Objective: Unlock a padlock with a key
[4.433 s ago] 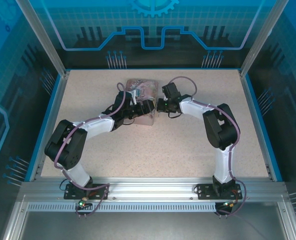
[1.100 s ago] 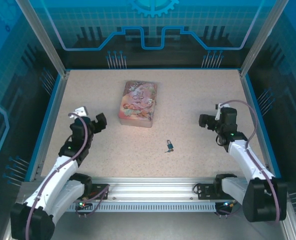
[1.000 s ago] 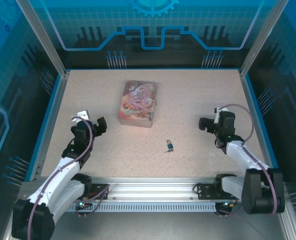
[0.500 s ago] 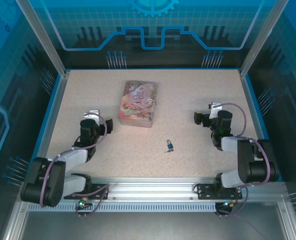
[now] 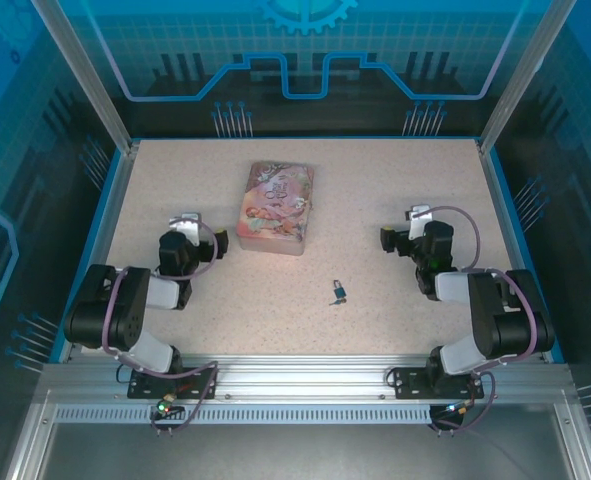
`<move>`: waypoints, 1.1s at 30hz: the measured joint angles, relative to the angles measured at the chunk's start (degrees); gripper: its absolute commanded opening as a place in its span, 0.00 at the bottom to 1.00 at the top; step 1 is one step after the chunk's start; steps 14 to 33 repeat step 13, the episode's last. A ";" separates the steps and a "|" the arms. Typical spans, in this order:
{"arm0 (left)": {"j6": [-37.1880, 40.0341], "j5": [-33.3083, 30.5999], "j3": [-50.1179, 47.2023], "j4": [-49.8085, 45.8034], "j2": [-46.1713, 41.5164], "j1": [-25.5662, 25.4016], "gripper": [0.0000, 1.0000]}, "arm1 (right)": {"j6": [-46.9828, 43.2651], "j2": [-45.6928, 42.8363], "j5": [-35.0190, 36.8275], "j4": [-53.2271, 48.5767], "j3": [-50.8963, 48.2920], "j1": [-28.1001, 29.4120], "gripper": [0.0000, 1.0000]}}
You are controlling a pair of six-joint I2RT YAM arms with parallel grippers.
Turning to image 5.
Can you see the pink illustrated tin box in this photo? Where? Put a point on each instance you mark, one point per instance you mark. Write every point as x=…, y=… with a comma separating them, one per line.
x=275, y=210

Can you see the small blue padlock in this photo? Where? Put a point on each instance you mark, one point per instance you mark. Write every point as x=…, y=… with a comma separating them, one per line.
x=339, y=291

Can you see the small padlock key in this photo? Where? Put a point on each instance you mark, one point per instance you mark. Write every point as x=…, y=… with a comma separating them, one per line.
x=336, y=302

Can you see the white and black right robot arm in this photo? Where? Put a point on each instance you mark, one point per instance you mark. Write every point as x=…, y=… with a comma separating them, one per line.
x=505, y=315

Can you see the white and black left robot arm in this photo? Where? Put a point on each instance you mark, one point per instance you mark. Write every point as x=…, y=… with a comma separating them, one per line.
x=105, y=310

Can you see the blue table edge strip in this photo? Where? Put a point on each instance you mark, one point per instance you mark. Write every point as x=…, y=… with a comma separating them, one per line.
x=101, y=210
x=510, y=210

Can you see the left connector with green light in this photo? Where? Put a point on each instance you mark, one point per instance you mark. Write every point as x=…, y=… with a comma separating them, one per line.
x=164, y=407

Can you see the connector with green light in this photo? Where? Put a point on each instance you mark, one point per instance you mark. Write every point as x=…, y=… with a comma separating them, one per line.
x=164, y=407
x=457, y=408

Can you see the right connector with green light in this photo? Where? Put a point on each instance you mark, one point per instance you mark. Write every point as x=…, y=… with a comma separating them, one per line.
x=457, y=408

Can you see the aluminium side frame rail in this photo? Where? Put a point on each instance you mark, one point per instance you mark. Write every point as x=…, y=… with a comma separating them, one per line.
x=496, y=200

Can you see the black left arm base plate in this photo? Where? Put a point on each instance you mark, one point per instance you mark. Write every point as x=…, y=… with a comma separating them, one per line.
x=200, y=382

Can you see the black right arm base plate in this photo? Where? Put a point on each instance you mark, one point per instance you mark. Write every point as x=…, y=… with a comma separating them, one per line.
x=410, y=382

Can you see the aluminium mounting rail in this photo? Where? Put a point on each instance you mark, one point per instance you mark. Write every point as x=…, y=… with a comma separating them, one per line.
x=300, y=380

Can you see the aluminium frame post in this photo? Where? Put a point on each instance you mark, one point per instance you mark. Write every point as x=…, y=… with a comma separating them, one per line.
x=520, y=75
x=90, y=80

